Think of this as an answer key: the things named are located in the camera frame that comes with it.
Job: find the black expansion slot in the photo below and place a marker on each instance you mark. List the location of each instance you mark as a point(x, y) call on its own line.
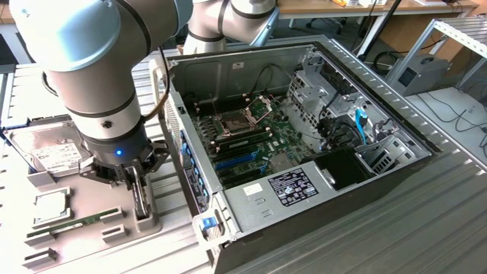
point(243, 174)

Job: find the CPU socket cover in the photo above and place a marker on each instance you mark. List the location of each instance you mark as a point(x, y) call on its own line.
point(260, 108)

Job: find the blue case latch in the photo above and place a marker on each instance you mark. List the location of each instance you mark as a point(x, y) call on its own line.
point(208, 223)

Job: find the wooden desk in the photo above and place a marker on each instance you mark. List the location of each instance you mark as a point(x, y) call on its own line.
point(380, 11)

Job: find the green motherboard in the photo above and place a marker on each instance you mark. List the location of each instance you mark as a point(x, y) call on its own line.
point(274, 148)

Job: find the CPU socket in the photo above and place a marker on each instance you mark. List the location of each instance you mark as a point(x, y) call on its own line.
point(229, 123)

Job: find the blue expansion slot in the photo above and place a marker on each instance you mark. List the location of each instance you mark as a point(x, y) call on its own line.
point(235, 160)

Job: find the silver hard disk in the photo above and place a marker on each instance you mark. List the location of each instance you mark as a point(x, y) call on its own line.
point(41, 145)

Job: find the aluminium frame shelf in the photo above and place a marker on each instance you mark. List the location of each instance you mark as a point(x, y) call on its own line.
point(462, 31)

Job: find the green RAM stick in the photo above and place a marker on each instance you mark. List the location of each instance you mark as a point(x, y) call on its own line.
point(76, 224)

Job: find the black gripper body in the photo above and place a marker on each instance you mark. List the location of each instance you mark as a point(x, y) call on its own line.
point(113, 152)

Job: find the CPU chip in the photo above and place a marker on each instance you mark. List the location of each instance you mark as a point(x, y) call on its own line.
point(49, 209)

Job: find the grey power supply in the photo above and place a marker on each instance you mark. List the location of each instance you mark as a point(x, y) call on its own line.
point(274, 205)

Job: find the grey control box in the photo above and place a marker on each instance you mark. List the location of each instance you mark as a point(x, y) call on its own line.
point(418, 75)

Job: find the black stand pole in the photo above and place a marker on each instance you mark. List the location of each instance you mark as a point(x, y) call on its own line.
point(376, 31)

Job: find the metal disk bay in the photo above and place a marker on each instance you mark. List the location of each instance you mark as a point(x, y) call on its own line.
point(308, 100)

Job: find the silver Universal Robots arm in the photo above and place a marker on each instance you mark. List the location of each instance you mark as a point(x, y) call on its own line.
point(76, 37)

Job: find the grey parts rack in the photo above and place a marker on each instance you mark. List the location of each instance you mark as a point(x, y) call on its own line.
point(83, 222)

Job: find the black installed RAM stick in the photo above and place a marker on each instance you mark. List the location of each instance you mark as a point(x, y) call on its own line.
point(243, 139)

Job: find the open black PC case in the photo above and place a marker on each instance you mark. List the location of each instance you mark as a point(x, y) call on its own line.
point(288, 199)

